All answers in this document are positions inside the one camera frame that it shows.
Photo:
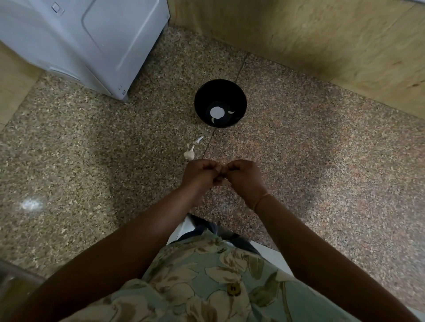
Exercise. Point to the person's right hand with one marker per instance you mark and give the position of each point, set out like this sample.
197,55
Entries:
247,180

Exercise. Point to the black bowl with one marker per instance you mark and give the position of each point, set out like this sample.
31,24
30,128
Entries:
206,96

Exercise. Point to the white stool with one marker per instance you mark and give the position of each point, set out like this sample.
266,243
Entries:
270,260

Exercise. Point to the round white peeled garlic clove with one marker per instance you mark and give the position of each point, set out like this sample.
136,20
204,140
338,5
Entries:
217,112

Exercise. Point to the person's left fingers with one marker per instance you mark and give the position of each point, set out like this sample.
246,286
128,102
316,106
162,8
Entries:
214,170

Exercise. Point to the floral green shirt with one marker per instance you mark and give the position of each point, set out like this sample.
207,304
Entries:
212,285

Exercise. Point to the white washing machine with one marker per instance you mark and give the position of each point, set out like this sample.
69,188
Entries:
86,39

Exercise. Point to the dark trousers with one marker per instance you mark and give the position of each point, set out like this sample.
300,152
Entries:
206,229

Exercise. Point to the person's right forearm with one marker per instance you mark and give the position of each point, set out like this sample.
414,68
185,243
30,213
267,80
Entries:
315,262

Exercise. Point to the white garlic bulb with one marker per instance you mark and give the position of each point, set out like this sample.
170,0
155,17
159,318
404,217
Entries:
188,154

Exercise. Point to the thin wrist thread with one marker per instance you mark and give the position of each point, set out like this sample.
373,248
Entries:
260,199

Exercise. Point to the person's left hand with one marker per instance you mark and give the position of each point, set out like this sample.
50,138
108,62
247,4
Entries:
198,175

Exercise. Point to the person's left forearm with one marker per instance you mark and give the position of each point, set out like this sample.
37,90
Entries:
126,252

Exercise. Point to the grey metal container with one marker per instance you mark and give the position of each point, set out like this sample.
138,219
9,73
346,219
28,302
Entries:
15,288

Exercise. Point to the person's right fingers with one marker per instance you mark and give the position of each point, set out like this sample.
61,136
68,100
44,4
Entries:
231,171

